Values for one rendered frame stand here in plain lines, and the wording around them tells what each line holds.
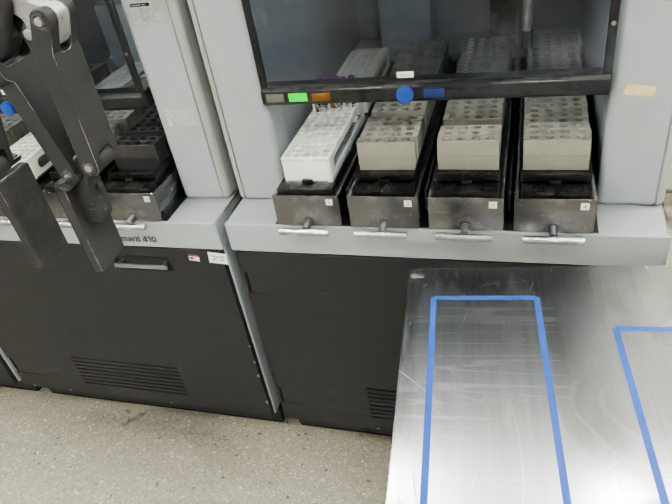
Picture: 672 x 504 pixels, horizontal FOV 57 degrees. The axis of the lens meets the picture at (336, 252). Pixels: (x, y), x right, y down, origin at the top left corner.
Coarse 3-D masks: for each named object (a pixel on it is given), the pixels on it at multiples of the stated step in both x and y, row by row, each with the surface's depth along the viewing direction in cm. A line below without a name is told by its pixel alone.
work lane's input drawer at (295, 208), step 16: (368, 112) 143; (352, 144) 130; (352, 160) 127; (336, 176) 120; (288, 192) 119; (304, 192) 118; (320, 192) 117; (336, 192) 118; (288, 208) 121; (304, 208) 120; (320, 208) 119; (336, 208) 118; (288, 224) 123; (304, 224) 120; (320, 224) 121; (336, 224) 120
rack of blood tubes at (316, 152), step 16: (320, 112) 134; (336, 112) 133; (352, 112) 132; (304, 128) 129; (320, 128) 128; (336, 128) 127; (352, 128) 135; (304, 144) 123; (320, 144) 122; (336, 144) 121; (288, 160) 119; (304, 160) 118; (320, 160) 117; (336, 160) 128; (288, 176) 121; (304, 176) 120; (320, 176) 119
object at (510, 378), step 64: (448, 320) 83; (512, 320) 81; (576, 320) 80; (640, 320) 78; (448, 384) 74; (512, 384) 73; (576, 384) 72; (640, 384) 70; (448, 448) 67; (512, 448) 66; (576, 448) 65; (640, 448) 64
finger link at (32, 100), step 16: (32, 48) 36; (0, 64) 34; (16, 64) 35; (32, 64) 36; (0, 80) 34; (16, 80) 35; (32, 80) 36; (16, 96) 35; (32, 96) 35; (48, 96) 36; (32, 112) 35; (48, 112) 36; (32, 128) 36; (48, 128) 36; (64, 128) 37; (48, 144) 37; (64, 144) 37; (64, 160) 37; (64, 176) 38; (80, 176) 38
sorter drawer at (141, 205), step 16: (160, 176) 132; (176, 176) 136; (112, 192) 131; (128, 192) 130; (144, 192) 129; (160, 192) 130; (176, 192) 137; (128, 208) 132; (144, 208) 131; (160, 208) 131; (128, 224) 129; (144, 224) 129
